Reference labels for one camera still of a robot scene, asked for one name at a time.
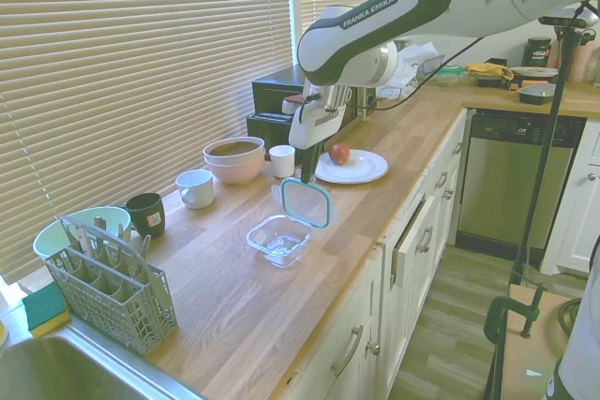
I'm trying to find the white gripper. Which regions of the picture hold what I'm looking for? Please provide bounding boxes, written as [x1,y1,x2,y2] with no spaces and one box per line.
[288,100,351,185]

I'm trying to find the clear lid with teal rim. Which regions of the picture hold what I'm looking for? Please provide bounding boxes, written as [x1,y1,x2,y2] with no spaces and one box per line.
[271,176,336,230]

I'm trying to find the square glass food container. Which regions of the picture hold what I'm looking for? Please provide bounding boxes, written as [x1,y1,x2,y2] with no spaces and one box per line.
[245,213,315,271]

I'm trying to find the clear container with black rim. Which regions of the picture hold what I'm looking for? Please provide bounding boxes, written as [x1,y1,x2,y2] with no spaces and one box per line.
[417,53,446,78]

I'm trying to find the clear bowl with green lid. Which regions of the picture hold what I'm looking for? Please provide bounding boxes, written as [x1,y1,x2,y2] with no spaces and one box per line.
[432,63,468,88]

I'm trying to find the black food tray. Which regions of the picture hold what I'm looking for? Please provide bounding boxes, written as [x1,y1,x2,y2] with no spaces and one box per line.
[517,81,559,106]

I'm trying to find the plate with food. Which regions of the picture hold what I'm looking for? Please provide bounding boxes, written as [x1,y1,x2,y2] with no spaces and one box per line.
[507,66,560,80]

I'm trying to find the red apple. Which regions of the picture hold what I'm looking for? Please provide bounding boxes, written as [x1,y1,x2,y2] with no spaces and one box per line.
[328,141,353,167]

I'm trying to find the tall white cup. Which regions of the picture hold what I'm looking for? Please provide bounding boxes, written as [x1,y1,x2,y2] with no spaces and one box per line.
[268,144,296,180]

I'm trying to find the white dinner plate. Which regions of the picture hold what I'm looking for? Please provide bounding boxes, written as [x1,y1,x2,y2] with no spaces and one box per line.
[313,148,391,185]

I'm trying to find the silver metal stand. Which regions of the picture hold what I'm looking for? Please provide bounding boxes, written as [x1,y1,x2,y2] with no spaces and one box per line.
[356,86,378,123]

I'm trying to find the pink bowl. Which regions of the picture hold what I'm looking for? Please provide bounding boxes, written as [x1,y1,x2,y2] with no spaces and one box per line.
[205,156,264,185]

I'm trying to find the black toaster oven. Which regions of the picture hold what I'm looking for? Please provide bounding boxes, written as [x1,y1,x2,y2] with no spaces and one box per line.
[245,65,372,147]

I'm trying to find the wide white mug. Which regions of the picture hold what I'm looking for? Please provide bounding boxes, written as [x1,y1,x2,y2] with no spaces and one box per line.
[175,169,216,210]

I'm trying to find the white base cabinets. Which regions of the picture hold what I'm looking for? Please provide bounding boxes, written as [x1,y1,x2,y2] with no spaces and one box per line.
[262,107,473,400]

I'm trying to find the white plastic bag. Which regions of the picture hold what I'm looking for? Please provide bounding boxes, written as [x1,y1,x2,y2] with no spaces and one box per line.
[378,41,443,99]

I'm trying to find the black mug with sticker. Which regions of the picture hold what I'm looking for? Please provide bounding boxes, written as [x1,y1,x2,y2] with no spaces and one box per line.
[125,192,166,240]

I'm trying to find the wide beige window blind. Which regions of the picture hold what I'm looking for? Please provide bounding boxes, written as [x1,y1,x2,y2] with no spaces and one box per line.
[0,0,294,285]

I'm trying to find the stainless steel dishwasher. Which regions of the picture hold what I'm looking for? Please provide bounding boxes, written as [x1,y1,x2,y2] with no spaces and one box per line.
[456,109,588,252]

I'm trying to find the black plastic tray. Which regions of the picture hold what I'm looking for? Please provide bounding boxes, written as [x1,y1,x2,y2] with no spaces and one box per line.
[477,73,513,89]

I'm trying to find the yellow cloth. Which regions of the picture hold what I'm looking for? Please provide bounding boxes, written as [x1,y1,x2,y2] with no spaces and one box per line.
[465,61,515,81]

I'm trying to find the green clamp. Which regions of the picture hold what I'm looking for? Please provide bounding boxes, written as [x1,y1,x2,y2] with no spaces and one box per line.
[483,282,549,346]

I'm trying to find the grey plastic cutlery basket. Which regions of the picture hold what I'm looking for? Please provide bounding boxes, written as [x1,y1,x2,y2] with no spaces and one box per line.
[44,215,180,357]

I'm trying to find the black Vega protein tub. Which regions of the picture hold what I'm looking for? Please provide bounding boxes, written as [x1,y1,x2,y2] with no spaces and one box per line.
[520,36,554,69]

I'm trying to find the mint green bowl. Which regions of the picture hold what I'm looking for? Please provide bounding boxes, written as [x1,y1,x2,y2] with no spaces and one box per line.
[32,206,133,264]

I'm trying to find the white side cabinet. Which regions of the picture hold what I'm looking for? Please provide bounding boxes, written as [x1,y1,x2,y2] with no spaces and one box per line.
[543,118,600,275]

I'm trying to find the pink bottle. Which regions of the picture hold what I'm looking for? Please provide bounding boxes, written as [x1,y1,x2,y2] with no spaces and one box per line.
[567,38,598,84]

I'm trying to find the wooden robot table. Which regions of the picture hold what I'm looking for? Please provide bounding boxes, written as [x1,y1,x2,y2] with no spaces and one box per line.
[490,282,583,400]

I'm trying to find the green and yellow sponge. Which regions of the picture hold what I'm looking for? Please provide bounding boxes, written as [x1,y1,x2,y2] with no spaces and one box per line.
[21,281,73,340]

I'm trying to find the stainless steel sink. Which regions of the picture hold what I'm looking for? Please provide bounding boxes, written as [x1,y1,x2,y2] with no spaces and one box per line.
[0,329,208,400]

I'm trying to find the black camera tripod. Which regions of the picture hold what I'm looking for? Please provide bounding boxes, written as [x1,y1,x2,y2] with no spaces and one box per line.
[508,0,600,285]

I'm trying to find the white handled utensil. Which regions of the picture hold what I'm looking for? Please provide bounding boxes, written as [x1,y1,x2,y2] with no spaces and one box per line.
[74,225,96,257]

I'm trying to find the black stereo camera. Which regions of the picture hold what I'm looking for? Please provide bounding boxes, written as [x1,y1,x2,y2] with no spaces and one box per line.
[538,7,600,30]

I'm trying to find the dark coiled hose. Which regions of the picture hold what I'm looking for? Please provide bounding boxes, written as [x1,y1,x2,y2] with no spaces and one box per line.
[559,295,583,341]

